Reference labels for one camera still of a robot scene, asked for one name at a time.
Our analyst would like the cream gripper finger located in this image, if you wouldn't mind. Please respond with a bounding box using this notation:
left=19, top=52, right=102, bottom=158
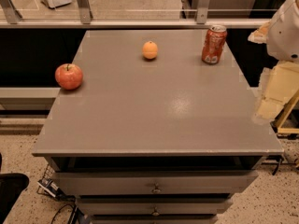
left=248, top=22, right=270, bottom=44
left=254, top=61, right=299, bottom=121

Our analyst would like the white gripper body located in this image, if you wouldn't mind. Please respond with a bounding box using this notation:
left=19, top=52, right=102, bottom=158
left=266, top=0, right=299, bottom=62

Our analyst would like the red coke can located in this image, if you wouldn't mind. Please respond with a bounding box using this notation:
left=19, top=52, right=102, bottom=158
left=202, top=25, right=227, bottom=64

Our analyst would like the red apple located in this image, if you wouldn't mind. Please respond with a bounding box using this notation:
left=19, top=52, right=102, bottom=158
left=55, top=63, right=83, bottom=90

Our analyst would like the top grey drawer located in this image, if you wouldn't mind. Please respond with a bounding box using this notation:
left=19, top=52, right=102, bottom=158
left=52, top=171, right=258, bottom=196

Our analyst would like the grey drawer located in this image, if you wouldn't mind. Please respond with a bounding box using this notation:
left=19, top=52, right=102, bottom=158
left=52, top=171, right=258, bottom=196
left=77, top=198, right=233, bottom=216
left=92, top=215, right=218, bottom=224

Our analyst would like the orange fruit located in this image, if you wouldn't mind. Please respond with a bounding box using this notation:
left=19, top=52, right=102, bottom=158
left=142, top=41, right=158, bottom=60

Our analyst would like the grey drawer cabinet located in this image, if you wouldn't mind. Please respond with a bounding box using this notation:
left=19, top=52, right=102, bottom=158
left=31, top=29, right=285, bottom=224

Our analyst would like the middle grey drawer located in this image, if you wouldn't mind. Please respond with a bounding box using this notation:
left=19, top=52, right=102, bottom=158
left=77, top=198, right=233, bottom=216

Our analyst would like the bottom grey drawer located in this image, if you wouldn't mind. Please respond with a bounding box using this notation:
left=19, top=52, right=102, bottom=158
left=92, top=215, right=218, bottom=224

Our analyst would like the metal window railing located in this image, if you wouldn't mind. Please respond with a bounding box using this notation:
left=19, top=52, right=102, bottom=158
left=1, top=0, right=283, bottom=29

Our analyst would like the black chair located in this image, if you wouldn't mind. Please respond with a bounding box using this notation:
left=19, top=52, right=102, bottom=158
left=0, top=152, right=30, bottom=222

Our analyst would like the yellow metal frame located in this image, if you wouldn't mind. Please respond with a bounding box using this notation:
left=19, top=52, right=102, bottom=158
left=275, top=90, right=299, bottom=134

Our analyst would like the black floor cable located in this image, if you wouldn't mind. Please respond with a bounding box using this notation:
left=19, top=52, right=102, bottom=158
left=50, top=203, right=78, bottom=224

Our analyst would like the wire basket on floor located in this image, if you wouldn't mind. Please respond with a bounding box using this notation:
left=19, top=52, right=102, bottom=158
left=37, top=165, right=64, bottom=200

